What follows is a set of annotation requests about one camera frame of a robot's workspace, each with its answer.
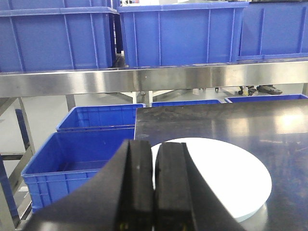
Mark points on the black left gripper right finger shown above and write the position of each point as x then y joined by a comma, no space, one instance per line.
183,199

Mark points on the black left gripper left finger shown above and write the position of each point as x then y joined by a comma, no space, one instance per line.
118,198

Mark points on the light blue plate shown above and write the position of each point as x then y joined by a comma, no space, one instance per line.
239,179

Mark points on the blue crate on shelf middle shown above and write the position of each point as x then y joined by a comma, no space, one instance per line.
181,34

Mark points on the blue crate on shelf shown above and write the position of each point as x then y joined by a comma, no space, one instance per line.
274,30
181,34
39,35

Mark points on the blue crate on shelf left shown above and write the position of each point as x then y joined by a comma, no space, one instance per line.
39,35

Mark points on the blue crate on shelf right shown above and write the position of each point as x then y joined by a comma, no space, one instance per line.
274,30

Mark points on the blue floor crate near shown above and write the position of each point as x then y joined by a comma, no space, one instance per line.
67,160

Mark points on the blue floor crate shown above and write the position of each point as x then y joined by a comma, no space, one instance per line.
67,160
182,103
100,117
263,98

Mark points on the blue floor crate behind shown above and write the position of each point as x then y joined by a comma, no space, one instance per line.
100,117

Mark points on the blue floor crate middle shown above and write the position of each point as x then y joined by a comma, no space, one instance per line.
182,103

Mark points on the person's shoes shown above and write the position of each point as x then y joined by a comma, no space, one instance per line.
269,89

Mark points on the blue floor crate right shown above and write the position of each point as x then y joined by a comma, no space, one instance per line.
263,98

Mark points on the white metal frame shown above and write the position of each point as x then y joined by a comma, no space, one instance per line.
145,97

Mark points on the steel shelf leg frame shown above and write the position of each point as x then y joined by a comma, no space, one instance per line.
41,115

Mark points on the stainless steel shelf rail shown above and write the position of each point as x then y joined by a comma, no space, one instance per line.
289,71

